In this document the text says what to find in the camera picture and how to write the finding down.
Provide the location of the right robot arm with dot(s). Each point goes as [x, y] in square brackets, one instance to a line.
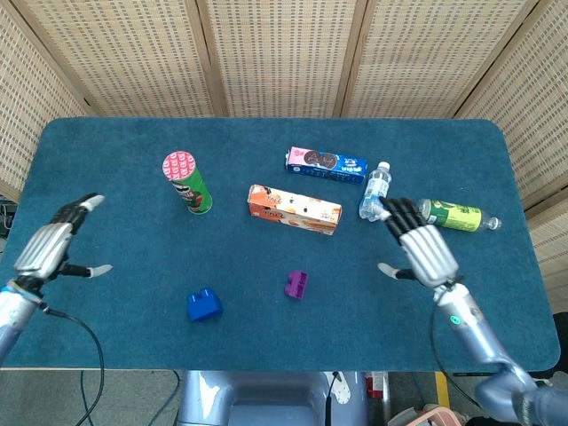
[488, 350]

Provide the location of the green Pringles can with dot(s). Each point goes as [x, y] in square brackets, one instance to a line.
[187, 183]

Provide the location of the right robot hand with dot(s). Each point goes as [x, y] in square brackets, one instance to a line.
[421, 248]

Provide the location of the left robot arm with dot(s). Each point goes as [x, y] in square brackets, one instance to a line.
[13, 310]

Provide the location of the clear water bottle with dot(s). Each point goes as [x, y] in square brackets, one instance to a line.
[375, 191]

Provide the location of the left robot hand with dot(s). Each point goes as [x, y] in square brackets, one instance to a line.
[49, 246]

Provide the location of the woven folding screen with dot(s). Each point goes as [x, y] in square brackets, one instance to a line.
[284, 57]

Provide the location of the purple toy block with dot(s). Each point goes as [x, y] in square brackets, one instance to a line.
[296, 284]

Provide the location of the green label drink bottle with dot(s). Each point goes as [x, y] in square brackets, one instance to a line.
[457, 216]

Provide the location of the blue felt table mat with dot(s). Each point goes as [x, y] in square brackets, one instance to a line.
[266, 328]

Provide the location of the orange cracker box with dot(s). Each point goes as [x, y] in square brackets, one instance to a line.
[293, 210]

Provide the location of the pink plastic basket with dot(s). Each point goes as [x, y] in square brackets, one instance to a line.
[426, 417]

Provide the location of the blue toy block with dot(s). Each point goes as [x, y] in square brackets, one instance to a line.
[203, 305]

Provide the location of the blue-grey robot torso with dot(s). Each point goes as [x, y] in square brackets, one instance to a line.
[270, 399]

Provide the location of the blue cookie box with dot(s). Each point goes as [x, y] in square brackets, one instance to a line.
[326, 165]

